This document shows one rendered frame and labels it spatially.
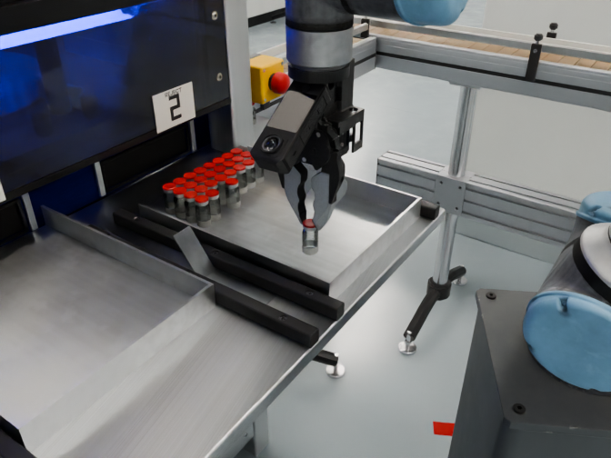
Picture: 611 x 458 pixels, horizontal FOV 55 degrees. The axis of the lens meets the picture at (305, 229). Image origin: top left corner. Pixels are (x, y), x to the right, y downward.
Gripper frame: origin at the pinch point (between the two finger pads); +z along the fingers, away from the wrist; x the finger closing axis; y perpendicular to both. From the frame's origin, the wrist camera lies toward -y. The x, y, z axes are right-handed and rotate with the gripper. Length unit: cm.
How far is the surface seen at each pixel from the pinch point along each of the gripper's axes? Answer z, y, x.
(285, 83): -4.7, 32.0, 27.2
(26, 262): 7.1, -21.5, 32.2
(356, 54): 4, 84, 42
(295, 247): 7.1, 2.4, 3.9
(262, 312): 5.3, -13.0, -2.4
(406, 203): 5.2, 20.1, -4.8
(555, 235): 49, 99, -16
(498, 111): 39, 158, 22
